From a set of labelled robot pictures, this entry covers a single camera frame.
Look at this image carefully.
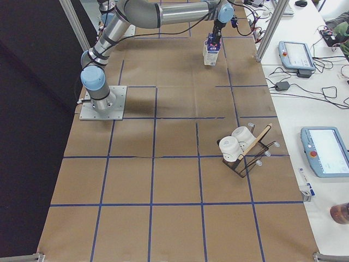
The black wire cup rack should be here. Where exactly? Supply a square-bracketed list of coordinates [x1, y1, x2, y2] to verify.
[216, 123, 280, 177]

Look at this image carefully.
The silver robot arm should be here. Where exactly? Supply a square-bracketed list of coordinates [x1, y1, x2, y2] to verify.
[80, 1, 234, 114]

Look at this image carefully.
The blue white milk carton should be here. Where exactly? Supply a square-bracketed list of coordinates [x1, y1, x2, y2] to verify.
[202, 33, 221, 66]

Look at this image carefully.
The black power adapter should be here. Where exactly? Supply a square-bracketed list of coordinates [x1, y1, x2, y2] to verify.
[274, 81, 290, 92]

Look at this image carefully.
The teach pendant tablet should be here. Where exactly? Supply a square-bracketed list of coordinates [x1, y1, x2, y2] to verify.
[278, 41, 316, 71]
[300, 126, 348, 178]

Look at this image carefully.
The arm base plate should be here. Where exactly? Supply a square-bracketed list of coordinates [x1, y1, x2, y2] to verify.
[79, 86, 127, 121]

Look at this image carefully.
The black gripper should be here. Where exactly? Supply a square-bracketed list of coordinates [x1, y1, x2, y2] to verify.
[212, 19, 225, 45]

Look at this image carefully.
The aluminium frame post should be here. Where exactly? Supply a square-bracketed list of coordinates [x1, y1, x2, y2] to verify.
[255, 0, 289, 62]

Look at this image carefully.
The white cup on rack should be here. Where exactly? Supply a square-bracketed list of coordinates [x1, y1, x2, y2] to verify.
[219, 136, 243, 162]
[231, 126, 256, 151]

